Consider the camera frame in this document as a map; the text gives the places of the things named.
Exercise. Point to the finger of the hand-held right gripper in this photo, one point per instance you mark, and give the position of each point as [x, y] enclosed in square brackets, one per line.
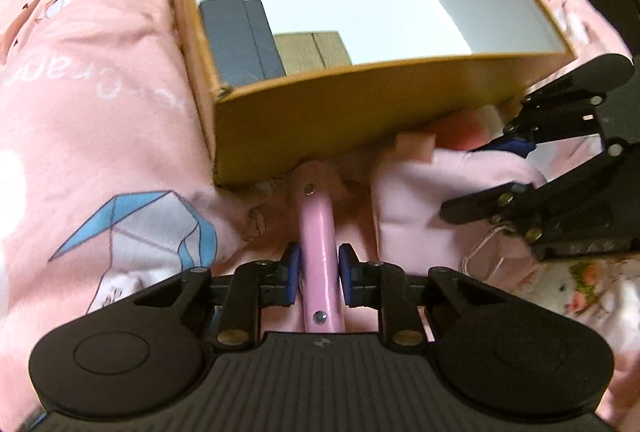
[510, 145]
[480, 204]

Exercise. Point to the wood-pattern box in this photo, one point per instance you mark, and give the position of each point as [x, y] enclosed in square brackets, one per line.
[297, 55]
[332, 47]

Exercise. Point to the pink cloth pouch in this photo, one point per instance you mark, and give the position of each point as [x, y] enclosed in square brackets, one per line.
[425, 192]

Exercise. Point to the pink metal bar tool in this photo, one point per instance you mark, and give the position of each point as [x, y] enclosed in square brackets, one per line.
[317, 232]

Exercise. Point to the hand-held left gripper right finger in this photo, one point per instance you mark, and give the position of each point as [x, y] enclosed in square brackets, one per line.
[346, 274]

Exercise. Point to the pink printed blanket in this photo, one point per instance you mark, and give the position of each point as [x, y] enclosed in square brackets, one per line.
[100, 62]

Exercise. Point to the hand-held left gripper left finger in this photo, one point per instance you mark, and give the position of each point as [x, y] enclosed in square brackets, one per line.
[292, 274]

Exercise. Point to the white floral cloth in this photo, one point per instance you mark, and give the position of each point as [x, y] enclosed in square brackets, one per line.
[590, 282]

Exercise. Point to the dark grey box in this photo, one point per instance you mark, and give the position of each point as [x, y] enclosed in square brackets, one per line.
[227, 37]
[265, 37]

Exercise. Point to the orange cardboard box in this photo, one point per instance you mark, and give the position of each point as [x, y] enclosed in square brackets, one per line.
[350, 112]

